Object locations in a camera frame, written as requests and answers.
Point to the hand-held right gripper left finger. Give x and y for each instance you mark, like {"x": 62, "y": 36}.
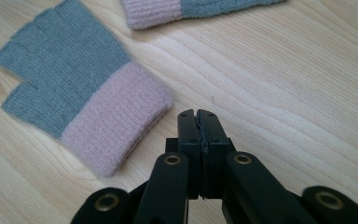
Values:
{"x": 190, "y": 133}

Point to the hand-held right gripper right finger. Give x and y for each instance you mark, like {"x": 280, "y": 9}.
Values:
{"x": 213, "y": 140}

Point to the grey and pink fingerless glove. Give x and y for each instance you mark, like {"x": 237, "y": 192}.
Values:
{"x": 74, "y": 84}
{"x": 174, "y": 11}

